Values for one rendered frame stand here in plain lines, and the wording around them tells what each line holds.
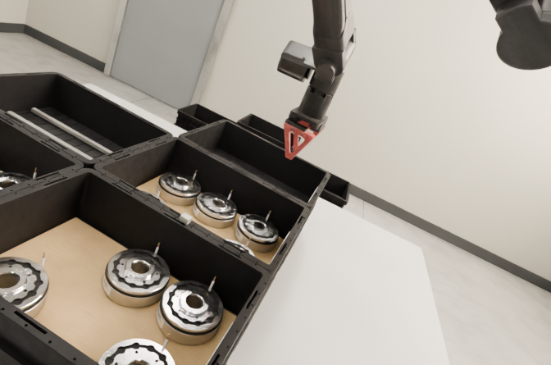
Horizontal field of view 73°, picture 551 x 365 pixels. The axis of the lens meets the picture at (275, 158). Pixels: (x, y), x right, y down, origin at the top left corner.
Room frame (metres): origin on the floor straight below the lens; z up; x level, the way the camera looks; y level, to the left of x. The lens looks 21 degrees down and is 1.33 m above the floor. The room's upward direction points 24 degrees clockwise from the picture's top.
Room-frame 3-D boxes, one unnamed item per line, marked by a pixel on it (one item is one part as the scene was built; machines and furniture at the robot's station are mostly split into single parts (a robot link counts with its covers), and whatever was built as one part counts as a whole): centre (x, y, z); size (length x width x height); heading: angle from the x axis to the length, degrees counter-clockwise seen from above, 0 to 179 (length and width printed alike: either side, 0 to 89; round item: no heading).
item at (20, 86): (0.79, 0.49, 0.87); 0.40 x 0.30 x 0.11; 80
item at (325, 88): (0.77, -0.02, 1.24); 0.07 x 0.06 x 0.07; 83
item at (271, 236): (0.76, -0.03, 0.86); 0.10 x 0.10 x 0.01
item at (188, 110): (2.42, 0.50, 0.31); 0.40 x 0.30 x 0.34; 84
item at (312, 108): (0.77, -0.03, 1.17); 0.10 x 0.07 x 0.07; 169
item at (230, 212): (0.78, 0.08, 0.86); 0.10 x 0.10 x 0.01
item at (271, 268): (0.72, 0.09, 0.92); 0.40 x 0.30 x 0.02; 80
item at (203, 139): (1.01, 0.04, 0.87); 0.40 x 0.30 x 0.11; 80
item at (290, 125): (0.75, -0.03, 1.10); 0.07 x 0.07 x 0.09; 79
